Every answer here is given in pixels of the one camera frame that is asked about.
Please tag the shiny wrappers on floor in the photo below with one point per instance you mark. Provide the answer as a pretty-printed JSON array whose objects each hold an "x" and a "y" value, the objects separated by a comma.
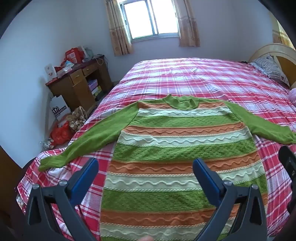
[{"x": 47, "y": 143}]

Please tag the pink cloth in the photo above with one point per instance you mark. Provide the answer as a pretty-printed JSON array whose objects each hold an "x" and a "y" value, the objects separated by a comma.
[{"x": 293, "y": 96}]

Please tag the white printed box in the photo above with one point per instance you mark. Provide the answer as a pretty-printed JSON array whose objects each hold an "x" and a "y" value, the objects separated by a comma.
[{"x": 50, "y": 71}]

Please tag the striped pillow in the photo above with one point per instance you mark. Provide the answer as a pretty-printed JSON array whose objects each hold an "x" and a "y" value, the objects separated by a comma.
[{"x": 270, "y": 67}]

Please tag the red gift box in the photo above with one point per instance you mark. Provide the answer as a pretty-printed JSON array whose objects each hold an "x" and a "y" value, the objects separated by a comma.
[{"x": 72, "y": 55}]

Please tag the yellow flat box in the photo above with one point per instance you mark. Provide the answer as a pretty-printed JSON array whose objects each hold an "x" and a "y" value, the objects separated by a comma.
[{"x": 97, "y": 90}]

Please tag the brown wooden door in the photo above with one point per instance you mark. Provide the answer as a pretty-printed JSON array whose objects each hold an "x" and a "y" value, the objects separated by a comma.
[{"x": 7, "y": 180}]

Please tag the bed with red plaid sheet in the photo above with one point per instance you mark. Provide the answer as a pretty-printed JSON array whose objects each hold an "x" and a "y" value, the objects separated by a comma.
[{"x": 185, "y": 76}]

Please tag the white printed paper bag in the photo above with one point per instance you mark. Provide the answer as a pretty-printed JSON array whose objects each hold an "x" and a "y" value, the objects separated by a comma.
[{"x": 59, "y": 106}]

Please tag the beige floral curtain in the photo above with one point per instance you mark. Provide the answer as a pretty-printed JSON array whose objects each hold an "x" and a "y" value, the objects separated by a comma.
[
  {"x": 118, "y": 34},
  {"x": 188, "y": 30}
]

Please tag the cream wooden headboard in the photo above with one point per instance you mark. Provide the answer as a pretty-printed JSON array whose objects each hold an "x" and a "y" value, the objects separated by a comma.
[{"x": 266, "y": 49}]

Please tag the red plastic bag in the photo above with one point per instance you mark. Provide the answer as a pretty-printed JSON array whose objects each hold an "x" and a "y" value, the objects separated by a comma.
[{"x": 60, "y": 135}]

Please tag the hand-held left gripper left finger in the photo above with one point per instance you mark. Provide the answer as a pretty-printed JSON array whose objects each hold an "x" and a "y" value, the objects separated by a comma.
[{"x": 84, "y": 183}]

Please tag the brown wooden desk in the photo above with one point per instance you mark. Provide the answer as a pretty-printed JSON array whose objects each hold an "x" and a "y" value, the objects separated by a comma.
[{"x": 69, "y": 90}]

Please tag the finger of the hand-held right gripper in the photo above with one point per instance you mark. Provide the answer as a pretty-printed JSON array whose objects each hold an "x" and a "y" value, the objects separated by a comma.
[{"x": 285, "y": 157}]

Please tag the window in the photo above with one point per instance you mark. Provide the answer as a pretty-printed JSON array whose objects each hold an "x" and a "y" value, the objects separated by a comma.
[{"x": 143, "y": 18}]

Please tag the gold patterned bag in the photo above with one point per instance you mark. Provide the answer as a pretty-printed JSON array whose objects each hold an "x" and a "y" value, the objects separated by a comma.
[{"x": 77, "y": 119}]

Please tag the green orange striped knit sweater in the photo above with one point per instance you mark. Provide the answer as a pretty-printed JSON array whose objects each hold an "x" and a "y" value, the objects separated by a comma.
[{"x": 180, "y": 148}]

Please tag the purple flat box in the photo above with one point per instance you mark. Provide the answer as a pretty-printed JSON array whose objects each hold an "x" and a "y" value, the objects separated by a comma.
[{"x": 92, "y": 84}]

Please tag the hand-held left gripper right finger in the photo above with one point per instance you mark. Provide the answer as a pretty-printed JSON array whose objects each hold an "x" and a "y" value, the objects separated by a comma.
[{"x": 207, "y": 183}]

